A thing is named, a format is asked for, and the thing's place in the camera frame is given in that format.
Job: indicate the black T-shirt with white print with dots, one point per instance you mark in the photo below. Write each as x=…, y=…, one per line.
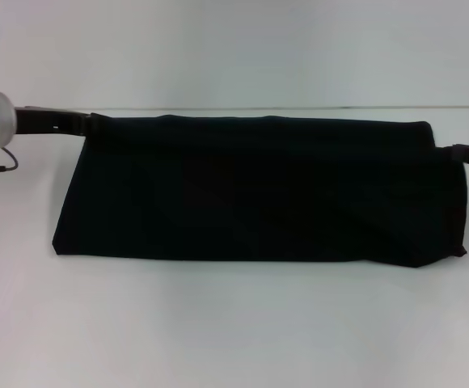
x=259, y=194

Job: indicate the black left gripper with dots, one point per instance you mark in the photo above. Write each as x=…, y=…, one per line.
x=48, y=121

